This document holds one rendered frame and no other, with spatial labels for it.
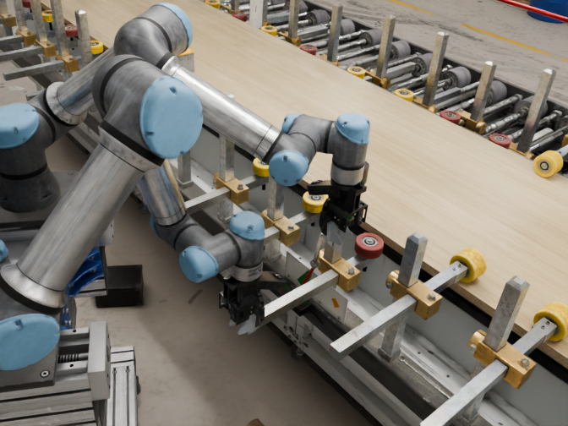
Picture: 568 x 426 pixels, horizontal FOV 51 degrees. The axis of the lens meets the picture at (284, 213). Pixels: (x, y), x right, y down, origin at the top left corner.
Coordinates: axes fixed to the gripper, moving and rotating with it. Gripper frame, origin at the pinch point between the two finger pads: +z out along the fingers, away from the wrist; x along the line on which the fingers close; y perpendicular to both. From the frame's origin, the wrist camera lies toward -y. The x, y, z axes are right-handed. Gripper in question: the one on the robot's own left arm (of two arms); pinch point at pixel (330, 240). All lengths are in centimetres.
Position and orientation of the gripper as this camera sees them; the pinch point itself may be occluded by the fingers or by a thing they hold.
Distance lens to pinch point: 151.9
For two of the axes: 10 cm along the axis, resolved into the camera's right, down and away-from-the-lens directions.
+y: 6.5, 4.8, -5.9
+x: 7.6, -3.5, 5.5
